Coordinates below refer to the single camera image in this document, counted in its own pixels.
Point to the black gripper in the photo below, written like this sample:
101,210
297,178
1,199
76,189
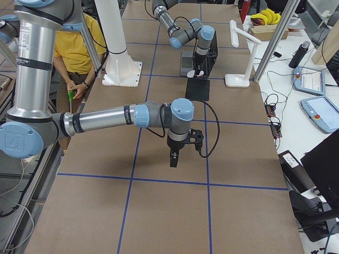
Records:
199,60
175,145

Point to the grey laptop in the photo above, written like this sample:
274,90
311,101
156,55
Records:
186,64

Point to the black mouse pad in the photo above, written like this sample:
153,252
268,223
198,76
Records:
197,89

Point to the white computer mouse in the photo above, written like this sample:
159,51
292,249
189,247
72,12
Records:
195,73

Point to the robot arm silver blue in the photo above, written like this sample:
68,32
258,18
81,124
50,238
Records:
205,51
30,127

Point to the white desk lamp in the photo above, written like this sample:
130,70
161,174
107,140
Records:
240,62

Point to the brown paper table cover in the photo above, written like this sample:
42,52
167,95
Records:
115,191

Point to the brown cardboard box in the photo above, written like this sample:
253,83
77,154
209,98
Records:
262,32

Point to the yellow bananas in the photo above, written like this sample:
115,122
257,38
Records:
265,17

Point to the black water bottle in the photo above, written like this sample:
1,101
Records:
299,54

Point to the upper blue teach pendant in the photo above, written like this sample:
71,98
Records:
309,80

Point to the blue teach pendant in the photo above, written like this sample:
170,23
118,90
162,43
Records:
322,111
309,80

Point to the person in yellow shirt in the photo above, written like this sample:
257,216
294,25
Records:
72,61

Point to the lower blue teach pendant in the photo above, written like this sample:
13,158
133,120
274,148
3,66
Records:
322,111

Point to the black monitor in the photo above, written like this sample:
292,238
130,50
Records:
321,164

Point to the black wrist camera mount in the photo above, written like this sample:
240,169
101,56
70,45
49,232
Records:
195,137

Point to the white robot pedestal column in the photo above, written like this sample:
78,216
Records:
120,69

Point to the aluminium frame post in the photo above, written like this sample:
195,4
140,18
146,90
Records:
279,31

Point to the green handled grabber tool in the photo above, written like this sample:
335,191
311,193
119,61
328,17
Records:
71,94

